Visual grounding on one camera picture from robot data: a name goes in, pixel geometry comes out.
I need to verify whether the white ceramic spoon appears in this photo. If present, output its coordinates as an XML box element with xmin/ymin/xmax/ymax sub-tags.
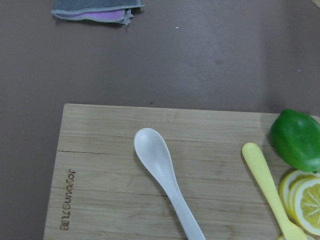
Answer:
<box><xmin>134</xmin><ymin>128</ymin><xmax>206</xmax><ymax>240</ymax></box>

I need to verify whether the bamboo cutting board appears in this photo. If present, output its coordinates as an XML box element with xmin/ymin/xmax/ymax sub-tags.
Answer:
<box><xmin>43</xmin><ymin>103</ymin><xmax>292</xmax><ymax>240</ymax></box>

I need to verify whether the yellow plastic knife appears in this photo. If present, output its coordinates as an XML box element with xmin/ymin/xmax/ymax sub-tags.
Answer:
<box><xmin>242</xmin><ymin>142</ymin><xmax>307</xmax><ymax>240</ymax></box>

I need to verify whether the grey folded cloth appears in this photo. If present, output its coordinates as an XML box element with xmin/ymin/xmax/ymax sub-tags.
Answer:
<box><xmin>51</xmin><ymin>0</ymin><xmax>145</xmax><ymax>25</ymax></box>

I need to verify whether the green lime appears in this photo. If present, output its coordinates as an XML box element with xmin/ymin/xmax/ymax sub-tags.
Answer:
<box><xmin>270</xmin><ymin>109</ymin><xmax>320</xmax><ymax>172</ymax></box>

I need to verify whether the lemon slice back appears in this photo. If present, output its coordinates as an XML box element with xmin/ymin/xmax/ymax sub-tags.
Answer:
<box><xmin>279</xmin><ymin>170</ymin><xmax>320</xmax><ymax>217</ymax></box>

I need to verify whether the lemon slice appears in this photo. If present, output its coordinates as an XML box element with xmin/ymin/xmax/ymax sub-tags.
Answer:
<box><xmin>279</xmin><ymin>170</ymin><xmax>320</xmax><ymax>217</ymax></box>
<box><xmin>290</xmin><ymin>177</ymin><xmax>320</xmax><ymax>236</ymax></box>

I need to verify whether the lemon slice front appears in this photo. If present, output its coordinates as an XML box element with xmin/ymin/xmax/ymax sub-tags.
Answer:
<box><xmin>290</xmin><ymin>177</ymin><xmax>320</xmax><ymax>236</ymax></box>

